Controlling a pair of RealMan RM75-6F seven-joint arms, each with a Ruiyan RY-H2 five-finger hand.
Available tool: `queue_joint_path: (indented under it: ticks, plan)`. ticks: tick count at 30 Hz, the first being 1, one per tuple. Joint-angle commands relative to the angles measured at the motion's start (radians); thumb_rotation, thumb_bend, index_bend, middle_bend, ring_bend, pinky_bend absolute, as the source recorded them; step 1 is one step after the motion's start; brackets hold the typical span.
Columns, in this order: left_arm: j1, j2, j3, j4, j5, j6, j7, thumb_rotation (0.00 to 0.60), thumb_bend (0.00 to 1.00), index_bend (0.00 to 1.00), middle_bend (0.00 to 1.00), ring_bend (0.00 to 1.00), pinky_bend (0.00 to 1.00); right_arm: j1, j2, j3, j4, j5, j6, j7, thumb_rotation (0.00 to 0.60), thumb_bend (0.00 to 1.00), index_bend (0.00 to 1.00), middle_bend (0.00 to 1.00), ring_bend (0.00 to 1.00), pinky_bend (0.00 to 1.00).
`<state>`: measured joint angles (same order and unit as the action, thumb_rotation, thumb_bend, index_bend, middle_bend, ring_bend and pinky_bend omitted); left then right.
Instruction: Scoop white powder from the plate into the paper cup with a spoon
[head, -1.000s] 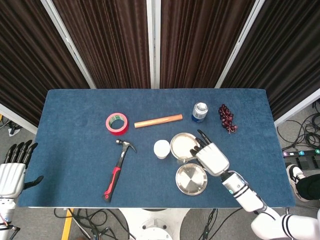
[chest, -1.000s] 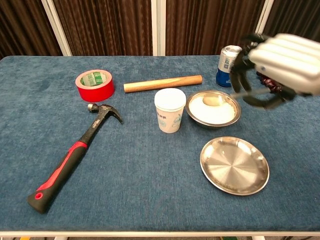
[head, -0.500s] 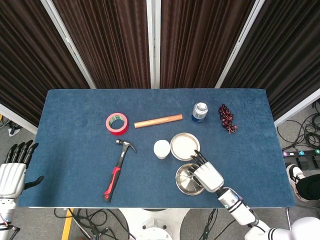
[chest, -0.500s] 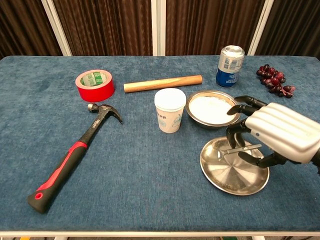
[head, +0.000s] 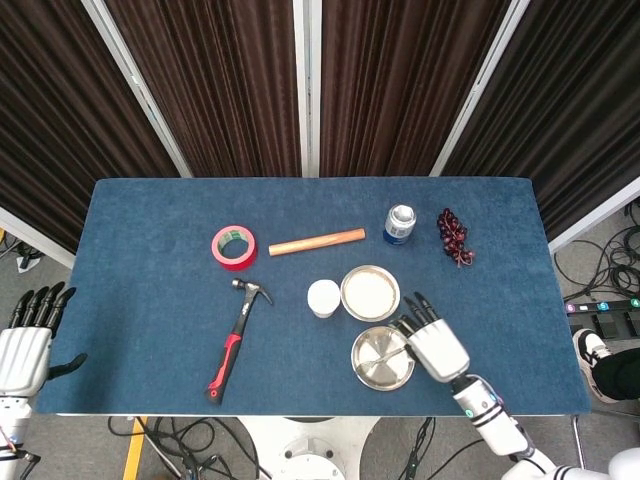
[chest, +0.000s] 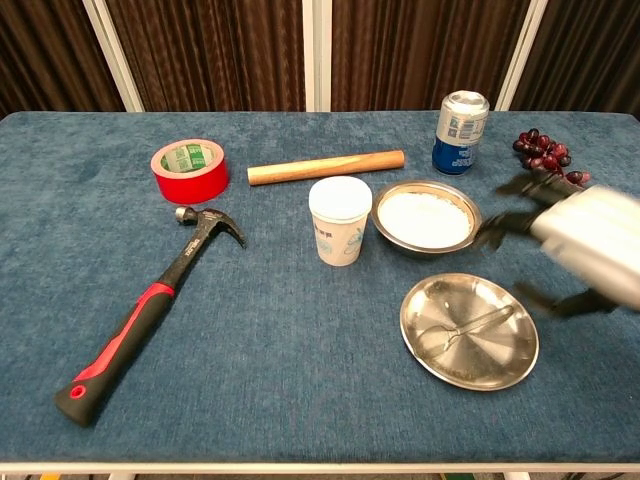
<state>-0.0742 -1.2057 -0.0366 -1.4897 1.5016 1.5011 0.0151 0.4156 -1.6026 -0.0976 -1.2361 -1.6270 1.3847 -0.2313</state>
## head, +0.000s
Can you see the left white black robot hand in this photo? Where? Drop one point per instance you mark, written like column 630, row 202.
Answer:
column 22, row 352

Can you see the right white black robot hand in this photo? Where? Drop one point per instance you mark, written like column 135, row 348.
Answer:
column 440, row 350

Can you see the small dark metal spoon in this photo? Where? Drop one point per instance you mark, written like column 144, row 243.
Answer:
column 382, row 359

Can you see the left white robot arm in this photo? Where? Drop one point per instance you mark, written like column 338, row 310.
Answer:
column 11, row 422

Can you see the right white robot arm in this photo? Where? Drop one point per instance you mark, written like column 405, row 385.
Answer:
column 495, row 425

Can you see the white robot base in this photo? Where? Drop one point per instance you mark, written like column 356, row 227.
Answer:
column 307, row 450

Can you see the metal bowl with rim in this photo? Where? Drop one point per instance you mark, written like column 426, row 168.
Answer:
column 370, row 292

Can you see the white paper cup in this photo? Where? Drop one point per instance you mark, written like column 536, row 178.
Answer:
column 323, row 296

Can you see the empty steel plate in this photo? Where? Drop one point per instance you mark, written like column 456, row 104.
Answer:
column 380, row 375

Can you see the purple grape bunch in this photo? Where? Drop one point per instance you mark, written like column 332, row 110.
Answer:
column 452, row 237

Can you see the blue white tin can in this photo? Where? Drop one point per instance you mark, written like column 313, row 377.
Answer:
column 399, row 231

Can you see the blue table cloth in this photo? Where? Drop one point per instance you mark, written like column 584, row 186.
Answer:
column 150, row 325

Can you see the yellow floor tape strip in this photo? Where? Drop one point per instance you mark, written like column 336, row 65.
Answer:
column 134, row 450

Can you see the white black shoe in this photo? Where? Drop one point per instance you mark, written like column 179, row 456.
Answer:
column 590, row 350

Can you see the wooden rolling stick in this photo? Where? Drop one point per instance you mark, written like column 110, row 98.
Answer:
column 317, row 242

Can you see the black foot pedal board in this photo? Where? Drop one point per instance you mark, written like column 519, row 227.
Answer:
column 607, row 320

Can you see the black trouser leg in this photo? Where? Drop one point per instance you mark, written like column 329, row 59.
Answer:
column 622, row 372

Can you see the black red claw hammer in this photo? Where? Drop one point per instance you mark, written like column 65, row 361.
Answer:
column 232, row 350

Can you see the red tape roll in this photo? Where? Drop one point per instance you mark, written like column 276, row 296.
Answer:
column 240, row 262

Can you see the brown fabric partition panel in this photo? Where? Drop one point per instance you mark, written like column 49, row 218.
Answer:
column 575, row 115
column 60, row 115
column 215, row 90
column 400, row 90

